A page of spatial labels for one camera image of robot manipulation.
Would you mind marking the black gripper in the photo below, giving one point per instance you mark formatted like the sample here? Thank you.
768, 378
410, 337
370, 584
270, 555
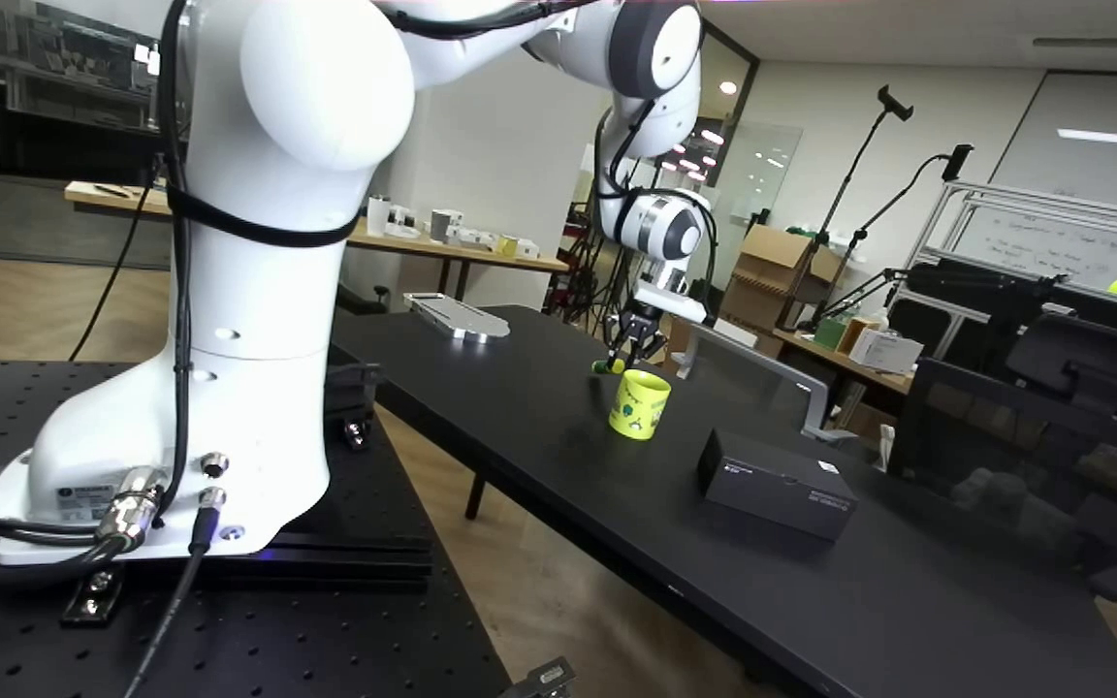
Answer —
642, 330

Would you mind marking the yellow-green plastic cup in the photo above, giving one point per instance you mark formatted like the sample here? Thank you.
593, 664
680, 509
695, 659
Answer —
642, 411

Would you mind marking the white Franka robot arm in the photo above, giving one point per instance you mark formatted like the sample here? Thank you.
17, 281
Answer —
271, 258

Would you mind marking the brown cardboard box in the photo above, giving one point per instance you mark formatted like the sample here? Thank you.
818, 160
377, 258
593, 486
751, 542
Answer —
778, 264

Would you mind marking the black rectangular box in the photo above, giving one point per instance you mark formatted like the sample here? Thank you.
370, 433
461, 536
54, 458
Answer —
772, 486

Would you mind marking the grey flat monitor panel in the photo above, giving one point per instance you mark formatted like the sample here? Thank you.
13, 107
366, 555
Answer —
766, 373

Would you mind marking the white mandoline slicer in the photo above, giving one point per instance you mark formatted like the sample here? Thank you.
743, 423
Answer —
455, 317

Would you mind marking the cluttered wooden desk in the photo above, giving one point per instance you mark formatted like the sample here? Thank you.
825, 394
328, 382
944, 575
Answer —
841, 356

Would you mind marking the long wooden table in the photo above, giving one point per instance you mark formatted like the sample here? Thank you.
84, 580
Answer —
426, 248

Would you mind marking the tall black boom stand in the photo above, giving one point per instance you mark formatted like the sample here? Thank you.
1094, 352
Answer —
841, 180

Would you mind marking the short black boom stand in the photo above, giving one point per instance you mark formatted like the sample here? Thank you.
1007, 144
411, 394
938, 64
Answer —
901, 201

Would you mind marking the white rolling whiteboard rack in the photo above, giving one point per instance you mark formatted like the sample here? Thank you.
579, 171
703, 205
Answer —
1050, 235

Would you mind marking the black perforated breadboard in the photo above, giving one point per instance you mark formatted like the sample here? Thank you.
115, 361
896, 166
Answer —
17, 644

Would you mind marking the black camera tripod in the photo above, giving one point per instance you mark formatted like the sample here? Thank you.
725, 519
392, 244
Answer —
582, 264

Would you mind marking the small metal clamp bracket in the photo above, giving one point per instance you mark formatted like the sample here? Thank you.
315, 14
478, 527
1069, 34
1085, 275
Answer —
540, 681
94, 599

